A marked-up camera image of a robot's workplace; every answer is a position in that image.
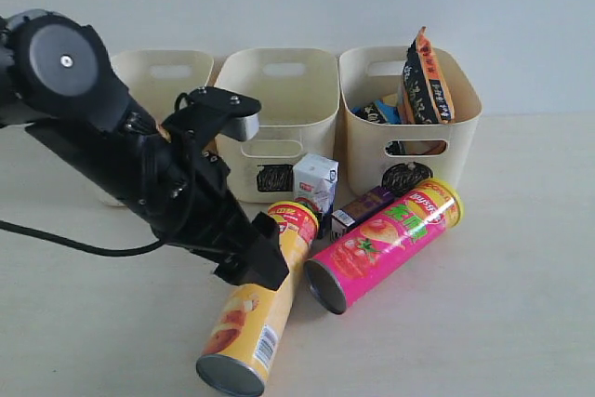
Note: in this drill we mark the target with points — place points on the purple drink carton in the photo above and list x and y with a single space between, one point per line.
349 216

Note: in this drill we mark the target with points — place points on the yellow chips can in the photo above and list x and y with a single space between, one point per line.
239 354

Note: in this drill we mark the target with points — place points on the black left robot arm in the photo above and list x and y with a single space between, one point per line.
57 82

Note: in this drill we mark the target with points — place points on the white blue milk carton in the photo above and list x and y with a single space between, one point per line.
315 182

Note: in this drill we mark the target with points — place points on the blue cookie bag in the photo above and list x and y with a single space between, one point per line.
380 111

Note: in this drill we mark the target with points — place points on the cream bin circle mark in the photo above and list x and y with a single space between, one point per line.
396 156

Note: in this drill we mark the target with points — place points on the pink chips can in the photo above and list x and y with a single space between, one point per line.
364 257

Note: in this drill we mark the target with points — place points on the orange snack bag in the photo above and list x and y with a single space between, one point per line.
424 97

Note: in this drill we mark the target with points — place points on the cream bin triangle mark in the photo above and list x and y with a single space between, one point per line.
156 77

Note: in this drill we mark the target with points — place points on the cream bin square mark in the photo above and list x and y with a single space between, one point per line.
298 89

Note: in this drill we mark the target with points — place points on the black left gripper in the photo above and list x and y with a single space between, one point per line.
184 195

